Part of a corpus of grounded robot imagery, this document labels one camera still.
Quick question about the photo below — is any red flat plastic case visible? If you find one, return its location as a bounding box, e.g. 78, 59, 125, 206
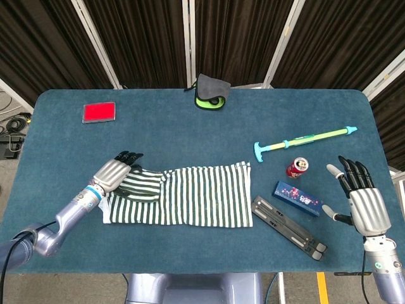
81, 101, 117, 124

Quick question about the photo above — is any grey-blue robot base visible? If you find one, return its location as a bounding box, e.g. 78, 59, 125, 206
125, 272, 264, 304

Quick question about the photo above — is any yellow floor tape strip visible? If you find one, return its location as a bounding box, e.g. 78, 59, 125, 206
316, 272, 330, 304

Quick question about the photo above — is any black floor equipment box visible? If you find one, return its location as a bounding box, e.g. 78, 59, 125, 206
0, 134, 26, 159

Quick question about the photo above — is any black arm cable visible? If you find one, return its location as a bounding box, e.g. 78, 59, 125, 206
0, 221, 58, 304
359, 250, 371, 304

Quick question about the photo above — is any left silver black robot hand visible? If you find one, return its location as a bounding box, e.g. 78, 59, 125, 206
90, 151, 145, 197

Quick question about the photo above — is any blue patterned long box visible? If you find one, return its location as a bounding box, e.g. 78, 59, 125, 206
272, 180, 324, 218

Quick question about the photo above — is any green white striped T-shirt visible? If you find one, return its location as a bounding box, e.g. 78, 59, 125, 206
101, 161, 254, 229

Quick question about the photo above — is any black folding laptop stand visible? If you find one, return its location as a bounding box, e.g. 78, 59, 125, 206
249, 195, 328, 262

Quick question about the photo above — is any teal green toy water pump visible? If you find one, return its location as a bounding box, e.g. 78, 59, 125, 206
253, 125, 359, 164

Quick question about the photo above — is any blue floor cable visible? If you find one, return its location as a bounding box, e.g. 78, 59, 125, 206
265, 271, 281, 304

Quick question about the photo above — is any white metal rack frame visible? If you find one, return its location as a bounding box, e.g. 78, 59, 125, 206
389, 169, 405, 203

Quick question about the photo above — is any white table leg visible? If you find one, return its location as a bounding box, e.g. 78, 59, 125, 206
277, 272, 286, 304

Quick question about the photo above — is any dark pleated screen panel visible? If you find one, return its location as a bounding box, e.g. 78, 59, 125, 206
264, 0, 405, 96
71, 0, 196, 90
362, 58, 405, 172
0, 0, 123, 108
183, 0, 304, 89

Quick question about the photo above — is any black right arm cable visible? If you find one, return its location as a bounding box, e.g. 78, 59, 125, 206
359, 250, 371, 304

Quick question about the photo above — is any grey green cloth pouch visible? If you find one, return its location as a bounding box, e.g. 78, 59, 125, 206
184, 73, 232, 111

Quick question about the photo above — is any blue felt table cover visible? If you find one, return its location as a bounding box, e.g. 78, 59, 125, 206
0, 88, 401, 275

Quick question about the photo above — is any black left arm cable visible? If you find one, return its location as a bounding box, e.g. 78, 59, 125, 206
0, 221, 58, 304

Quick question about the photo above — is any red soda can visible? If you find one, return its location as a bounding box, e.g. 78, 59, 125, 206
285, 156, 309, 180

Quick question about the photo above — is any black coiled floor cable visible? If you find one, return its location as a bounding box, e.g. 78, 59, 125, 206
6, 115, 32, 134

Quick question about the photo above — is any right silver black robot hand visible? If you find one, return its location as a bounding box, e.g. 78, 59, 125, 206
321, 155, 392, 237

